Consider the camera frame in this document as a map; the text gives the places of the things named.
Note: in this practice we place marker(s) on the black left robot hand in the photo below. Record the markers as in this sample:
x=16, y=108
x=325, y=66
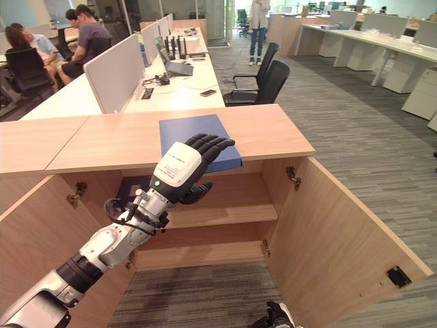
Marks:
x=177, y=168

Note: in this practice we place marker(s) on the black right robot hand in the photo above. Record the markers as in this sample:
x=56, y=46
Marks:
x=277, y=315

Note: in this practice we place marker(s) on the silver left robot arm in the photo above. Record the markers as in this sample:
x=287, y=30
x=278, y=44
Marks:
x=102, y=246

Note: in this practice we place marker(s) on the wooden office cabinet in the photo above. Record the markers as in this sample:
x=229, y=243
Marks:
x=153, y=143

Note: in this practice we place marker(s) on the long white office desk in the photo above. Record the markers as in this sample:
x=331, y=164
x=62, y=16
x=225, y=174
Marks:
x=184, y=85

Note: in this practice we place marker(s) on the wooden cabinet door with latch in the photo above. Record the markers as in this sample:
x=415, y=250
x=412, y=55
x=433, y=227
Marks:
x=334, y=232

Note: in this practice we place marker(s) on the black mesh office chair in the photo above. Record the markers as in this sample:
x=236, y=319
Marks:
x=25, y=73

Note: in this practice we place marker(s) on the black smartphone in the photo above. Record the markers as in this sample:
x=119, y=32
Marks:
x=208, y=92

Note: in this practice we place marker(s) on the grey laptop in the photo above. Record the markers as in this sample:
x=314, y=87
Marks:
x=175, y=66

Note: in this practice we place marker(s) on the white desk divider panel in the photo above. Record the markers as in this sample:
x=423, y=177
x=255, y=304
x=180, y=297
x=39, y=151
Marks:
x=114, y=77
x=150, y=41

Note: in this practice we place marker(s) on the black antenna device row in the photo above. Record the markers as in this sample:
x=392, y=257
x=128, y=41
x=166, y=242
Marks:
x=175, y=48

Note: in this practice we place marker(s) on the seated person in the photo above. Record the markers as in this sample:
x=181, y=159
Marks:
x=85, y=44
x=71, y=17
x=24, y=51

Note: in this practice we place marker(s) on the standing person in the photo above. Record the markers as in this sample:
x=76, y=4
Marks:
x=258, y=29

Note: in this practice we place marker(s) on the white drawer pedestal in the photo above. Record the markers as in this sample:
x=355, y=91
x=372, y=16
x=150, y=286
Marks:
x=420, y=94

